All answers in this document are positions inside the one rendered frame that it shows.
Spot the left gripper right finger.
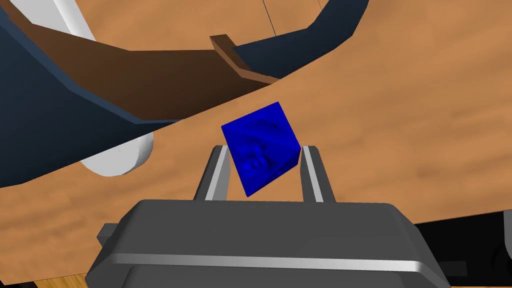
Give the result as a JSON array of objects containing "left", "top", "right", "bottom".
[{"left": 299, "top": 145, "right": 337, "bottom": 203}]

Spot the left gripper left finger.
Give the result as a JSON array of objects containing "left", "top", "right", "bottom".
[{"left": 193, "top": 145, "right": 233, "bottom": 202}]

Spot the blue cube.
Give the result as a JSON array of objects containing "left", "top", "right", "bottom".
[{"left": 220, "top": 101, "right": 302, "bottom": 198}]

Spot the navy and brown chair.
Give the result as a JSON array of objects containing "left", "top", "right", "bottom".
[{"left": 0, "top": 0, "right": 371, "bottom": 189}]

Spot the wooden table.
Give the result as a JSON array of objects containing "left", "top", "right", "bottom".
[{"left": 0, "top": 0, "right": 512, "bottom": 287}]

